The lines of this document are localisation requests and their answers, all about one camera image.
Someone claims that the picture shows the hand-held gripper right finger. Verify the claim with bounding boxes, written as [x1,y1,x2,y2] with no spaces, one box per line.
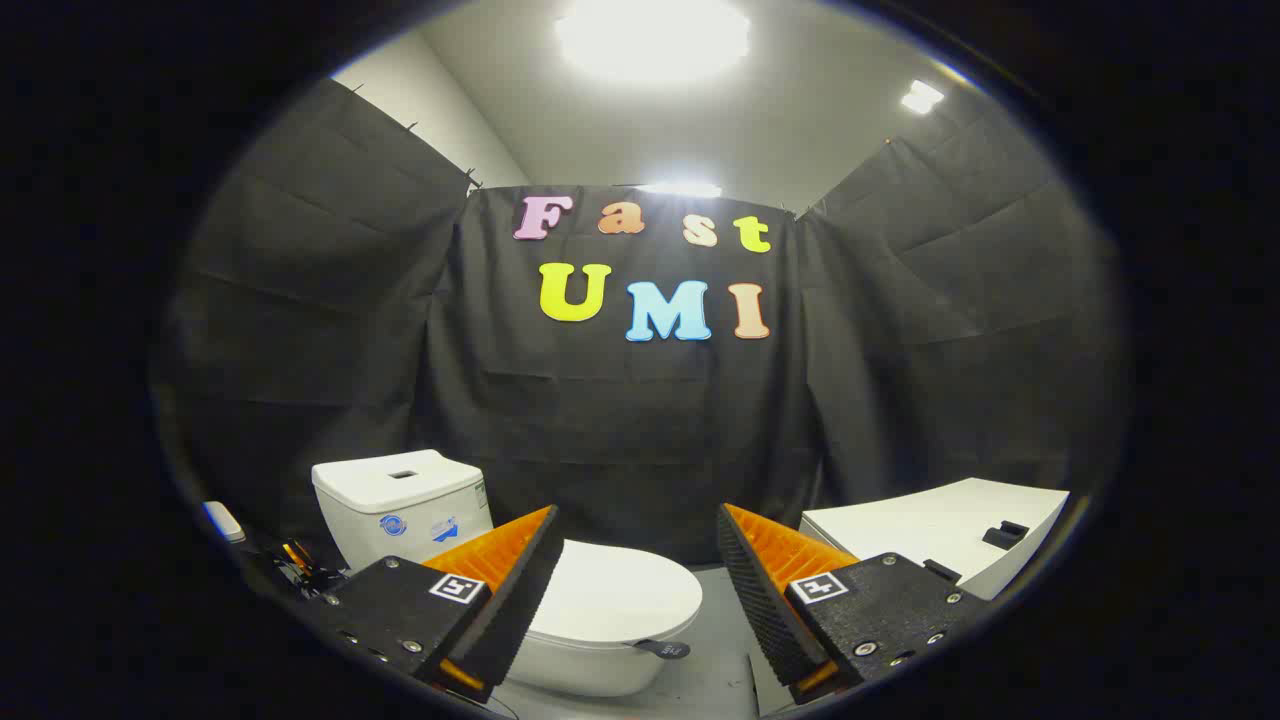
[717,503,991,706]

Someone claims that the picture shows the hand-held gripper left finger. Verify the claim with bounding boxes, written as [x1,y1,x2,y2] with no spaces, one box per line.
[318,505,566,704]

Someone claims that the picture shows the white toilet lid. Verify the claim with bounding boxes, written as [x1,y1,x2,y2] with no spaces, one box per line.
[530,540,703,647]

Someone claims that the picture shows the white panelled box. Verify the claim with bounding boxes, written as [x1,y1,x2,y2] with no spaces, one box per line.
[800,477,1071,601]

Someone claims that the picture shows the black backdrop cloth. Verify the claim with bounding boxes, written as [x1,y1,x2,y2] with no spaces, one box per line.
[150,78,1131,571]

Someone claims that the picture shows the orange and black tools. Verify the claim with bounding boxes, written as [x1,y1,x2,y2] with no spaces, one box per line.
[262,538,343,599]

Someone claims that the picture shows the white and blue device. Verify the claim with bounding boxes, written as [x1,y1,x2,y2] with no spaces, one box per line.
[203,500,246,544]

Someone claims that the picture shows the large round ceiling lamp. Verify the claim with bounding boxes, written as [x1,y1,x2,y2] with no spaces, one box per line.
[555,0,751,86]

